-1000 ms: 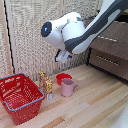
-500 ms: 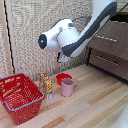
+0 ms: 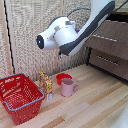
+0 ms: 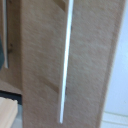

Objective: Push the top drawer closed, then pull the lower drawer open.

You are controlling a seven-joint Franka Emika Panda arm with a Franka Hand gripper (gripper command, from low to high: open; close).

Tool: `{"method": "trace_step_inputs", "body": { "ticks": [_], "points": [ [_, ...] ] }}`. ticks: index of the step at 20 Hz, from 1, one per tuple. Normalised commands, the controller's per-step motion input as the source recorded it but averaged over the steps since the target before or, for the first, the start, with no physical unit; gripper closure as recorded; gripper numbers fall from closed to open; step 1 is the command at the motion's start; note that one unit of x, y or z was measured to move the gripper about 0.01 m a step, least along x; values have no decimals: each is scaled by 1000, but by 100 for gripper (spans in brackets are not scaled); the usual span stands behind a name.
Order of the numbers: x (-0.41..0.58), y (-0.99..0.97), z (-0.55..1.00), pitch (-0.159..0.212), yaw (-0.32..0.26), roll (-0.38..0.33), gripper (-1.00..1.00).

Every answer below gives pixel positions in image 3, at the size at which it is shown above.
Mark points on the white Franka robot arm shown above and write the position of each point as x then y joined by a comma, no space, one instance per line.
66,35

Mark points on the red plastic shopping basket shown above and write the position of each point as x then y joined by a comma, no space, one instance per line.
20,98

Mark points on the pink mug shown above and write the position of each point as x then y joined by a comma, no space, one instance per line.
67,88

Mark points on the red bowl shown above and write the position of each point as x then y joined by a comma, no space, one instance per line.
62,78

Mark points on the brown wooden drawer cabinet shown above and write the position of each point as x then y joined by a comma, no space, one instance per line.
125,16

